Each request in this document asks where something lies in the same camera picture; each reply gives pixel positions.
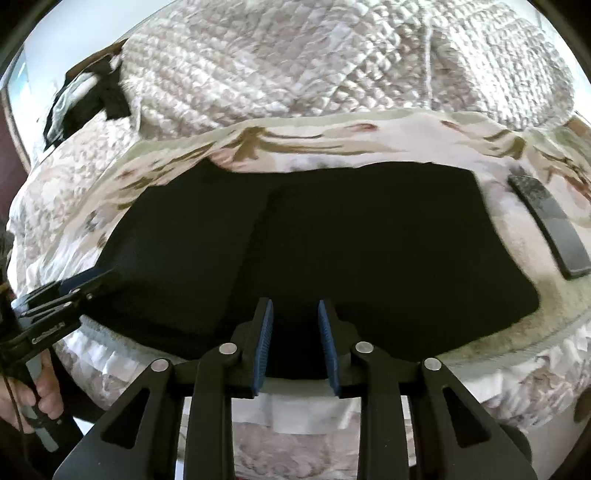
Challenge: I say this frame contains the black pants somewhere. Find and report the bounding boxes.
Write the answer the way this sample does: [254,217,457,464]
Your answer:
[81,161,541,381]

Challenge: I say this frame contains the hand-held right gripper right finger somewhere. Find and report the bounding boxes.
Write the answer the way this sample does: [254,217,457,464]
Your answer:
[318,298,539,480]

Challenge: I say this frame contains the sheer white cloth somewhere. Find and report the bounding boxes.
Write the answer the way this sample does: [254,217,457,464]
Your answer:
[48,74,95,132]

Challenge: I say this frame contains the floral fleece blanket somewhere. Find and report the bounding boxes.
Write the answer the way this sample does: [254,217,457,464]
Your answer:
[18,108,591,435]

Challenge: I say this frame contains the dark cloth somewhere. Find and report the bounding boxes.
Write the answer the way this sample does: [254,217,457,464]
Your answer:
[44,58,131,149]

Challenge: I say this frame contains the quilted floral bedspread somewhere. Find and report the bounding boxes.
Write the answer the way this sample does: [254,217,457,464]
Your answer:
[9,0,581,480]

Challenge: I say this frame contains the person's left hand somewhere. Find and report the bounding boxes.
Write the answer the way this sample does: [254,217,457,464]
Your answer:
[0,352,66,433]

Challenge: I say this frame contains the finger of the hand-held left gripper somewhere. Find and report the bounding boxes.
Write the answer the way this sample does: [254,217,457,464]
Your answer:
[11,285,101,325]
[23,269,121,306]

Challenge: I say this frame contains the black phone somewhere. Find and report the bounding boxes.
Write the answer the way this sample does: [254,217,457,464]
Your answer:
[507,174,591,280]

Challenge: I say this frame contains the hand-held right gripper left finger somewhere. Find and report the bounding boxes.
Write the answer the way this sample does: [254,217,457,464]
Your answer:
[53,298,274,480]

